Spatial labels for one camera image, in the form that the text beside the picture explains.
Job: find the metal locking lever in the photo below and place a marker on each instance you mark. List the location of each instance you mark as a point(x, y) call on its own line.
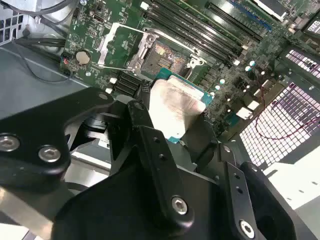
point(189, 72)
point(175, 42)

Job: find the silver CPU green edge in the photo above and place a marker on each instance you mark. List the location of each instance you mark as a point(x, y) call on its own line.
point(175, 105)

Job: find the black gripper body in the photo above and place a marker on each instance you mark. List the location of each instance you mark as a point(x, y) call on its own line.
point(120, 212)

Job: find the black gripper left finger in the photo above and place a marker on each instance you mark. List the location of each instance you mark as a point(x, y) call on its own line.
point(30, 140)

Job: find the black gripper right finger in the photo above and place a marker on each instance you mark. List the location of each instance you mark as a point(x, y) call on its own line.
point(237, 190)

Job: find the metal socket cover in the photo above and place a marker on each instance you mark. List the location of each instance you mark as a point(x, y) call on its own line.
point(107, 47)

